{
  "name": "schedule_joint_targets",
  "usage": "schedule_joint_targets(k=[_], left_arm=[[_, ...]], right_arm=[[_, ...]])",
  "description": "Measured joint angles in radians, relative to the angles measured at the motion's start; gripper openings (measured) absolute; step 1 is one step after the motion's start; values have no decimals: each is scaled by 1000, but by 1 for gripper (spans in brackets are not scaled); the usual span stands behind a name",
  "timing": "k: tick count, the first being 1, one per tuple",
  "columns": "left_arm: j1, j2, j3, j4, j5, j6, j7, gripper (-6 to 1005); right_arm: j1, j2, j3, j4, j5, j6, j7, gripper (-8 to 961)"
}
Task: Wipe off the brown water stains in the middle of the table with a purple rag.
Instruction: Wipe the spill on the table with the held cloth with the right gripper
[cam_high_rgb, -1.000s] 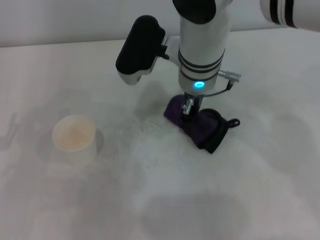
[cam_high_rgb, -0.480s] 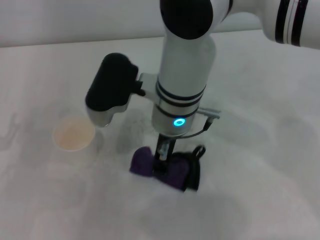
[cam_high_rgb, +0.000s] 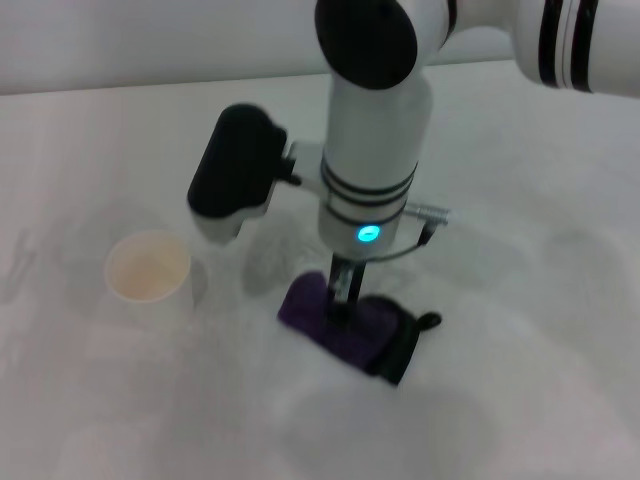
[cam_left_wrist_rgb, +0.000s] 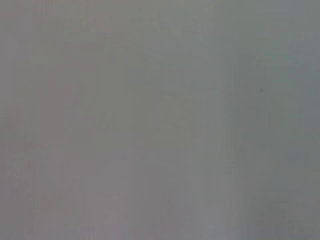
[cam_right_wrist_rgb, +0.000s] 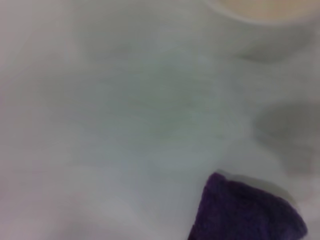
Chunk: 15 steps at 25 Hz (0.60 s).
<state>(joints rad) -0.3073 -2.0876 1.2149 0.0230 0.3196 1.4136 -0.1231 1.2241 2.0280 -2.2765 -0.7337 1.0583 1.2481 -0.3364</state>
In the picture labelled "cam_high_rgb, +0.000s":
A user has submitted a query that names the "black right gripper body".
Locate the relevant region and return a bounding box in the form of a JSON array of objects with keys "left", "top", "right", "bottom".
[{"left": 326, "top": 254, "right": 367, "bottom": 307}]

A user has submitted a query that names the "purple rag with black edge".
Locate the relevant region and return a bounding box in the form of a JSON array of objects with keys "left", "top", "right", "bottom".
[{"left": 276, "top": 269, "right": 444, "bottom": 388}]

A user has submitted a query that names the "white paper cup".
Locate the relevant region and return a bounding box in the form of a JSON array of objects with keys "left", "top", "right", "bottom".
[{"left": 103, "top": 228, "right": 197, "bottom": 327}]

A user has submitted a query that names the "silver right wrist connector plug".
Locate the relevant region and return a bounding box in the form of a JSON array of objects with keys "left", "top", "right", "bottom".
[{"left": 403, "top": 202, "right": 452, "bottom": 227}]

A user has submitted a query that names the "thin grey wrist cable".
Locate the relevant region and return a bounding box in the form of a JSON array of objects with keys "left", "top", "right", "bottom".
[{"left": 368, "top": 222, "right": 434, "bottom": 265}]

